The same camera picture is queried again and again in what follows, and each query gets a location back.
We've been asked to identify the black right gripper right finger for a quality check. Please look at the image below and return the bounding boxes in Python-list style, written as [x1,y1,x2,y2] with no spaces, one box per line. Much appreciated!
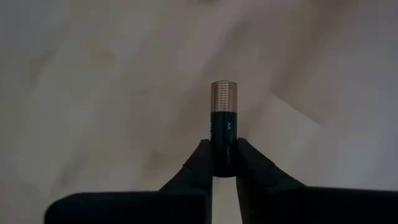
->
[235,138,398,224]

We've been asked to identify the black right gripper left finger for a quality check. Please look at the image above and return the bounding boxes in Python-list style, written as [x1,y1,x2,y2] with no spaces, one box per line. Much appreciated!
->
[44,138,215,224]

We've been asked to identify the black copper Duracell AA battery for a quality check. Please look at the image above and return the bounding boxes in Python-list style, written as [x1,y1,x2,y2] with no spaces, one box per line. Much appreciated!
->
[210,80,239,178]

